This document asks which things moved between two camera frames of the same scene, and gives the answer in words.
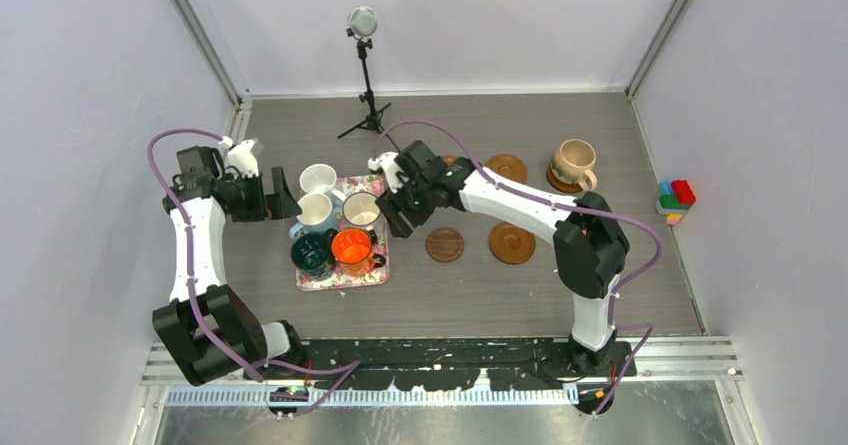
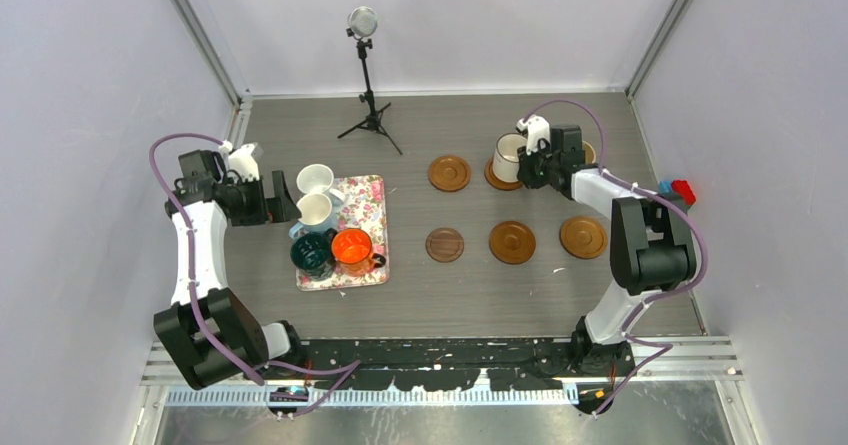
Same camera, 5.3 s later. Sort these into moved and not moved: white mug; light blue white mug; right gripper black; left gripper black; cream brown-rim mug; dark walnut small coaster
Moved: right gripper black; cream brown-rim mug
Not moved: left gripper black; light blue white mug; dark walnut small coaster; white mug
